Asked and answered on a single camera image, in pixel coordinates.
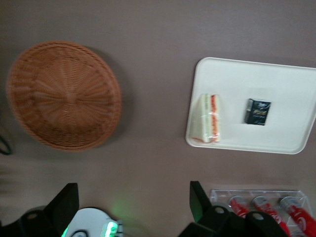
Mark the triangle sandwich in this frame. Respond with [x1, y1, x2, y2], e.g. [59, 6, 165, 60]
[191, 93, 222, 144]

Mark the red cola bottle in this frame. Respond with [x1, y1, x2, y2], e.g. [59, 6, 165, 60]
[278, 196, 316, 237]
[251, 195, 292, 237]
[228, 195, 251, 219]

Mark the small black carton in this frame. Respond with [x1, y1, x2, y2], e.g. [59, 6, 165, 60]
[243, 98, 272, 126]

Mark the cream plastic tray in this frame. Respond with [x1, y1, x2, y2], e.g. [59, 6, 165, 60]
[185, 57, 316, 155]

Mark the brown round wicker basket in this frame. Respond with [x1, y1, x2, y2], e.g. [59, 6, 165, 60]
[6, 40, 123, 152]

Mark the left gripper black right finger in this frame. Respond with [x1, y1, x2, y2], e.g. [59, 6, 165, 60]
[177, 181, 247, 237]

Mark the clear acrylic bottle rack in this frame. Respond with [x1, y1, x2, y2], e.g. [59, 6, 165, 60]
[209, 189, 316, 237]

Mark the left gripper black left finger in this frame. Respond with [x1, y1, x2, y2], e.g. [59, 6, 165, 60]
[0, 183, 79, 237]

